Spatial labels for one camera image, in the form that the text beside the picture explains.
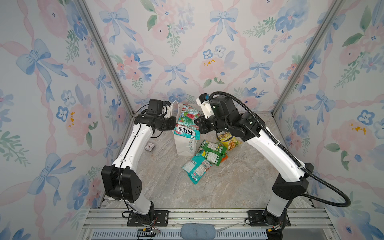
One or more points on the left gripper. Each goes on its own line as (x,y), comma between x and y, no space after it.
(173,123)

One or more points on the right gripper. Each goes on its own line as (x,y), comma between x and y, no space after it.
(202,122)

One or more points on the green red Fox's bag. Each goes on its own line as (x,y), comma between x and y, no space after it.
(185,125)

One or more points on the white paper gift bag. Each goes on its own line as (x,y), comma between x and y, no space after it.
(184,146)

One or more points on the green Fox's candy bag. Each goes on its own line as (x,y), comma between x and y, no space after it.
(212,152)

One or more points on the teal candy bag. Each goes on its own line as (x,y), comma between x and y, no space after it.
(196,168)

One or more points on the orange green snack bag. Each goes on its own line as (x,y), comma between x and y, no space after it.
(224,158)

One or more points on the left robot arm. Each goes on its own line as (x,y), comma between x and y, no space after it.
(120,179)

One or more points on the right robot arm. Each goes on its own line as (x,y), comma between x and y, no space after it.
(221,115)

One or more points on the yellow corn chips bag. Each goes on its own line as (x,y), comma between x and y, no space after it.
(228,141)

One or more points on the small white alarm clock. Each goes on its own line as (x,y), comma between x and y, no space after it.
(149,147)

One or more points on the blue grey cloth pad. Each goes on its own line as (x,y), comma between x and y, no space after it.
(195,231)

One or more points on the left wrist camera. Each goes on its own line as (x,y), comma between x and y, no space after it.
(158,108)

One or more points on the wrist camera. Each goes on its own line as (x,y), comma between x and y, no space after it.
(158,108)
(204,103)

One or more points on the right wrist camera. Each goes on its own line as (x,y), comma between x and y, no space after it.
(204,103)

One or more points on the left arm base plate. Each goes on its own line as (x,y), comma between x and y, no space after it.
(157,218)

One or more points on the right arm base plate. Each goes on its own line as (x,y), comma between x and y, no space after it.
(258,218)

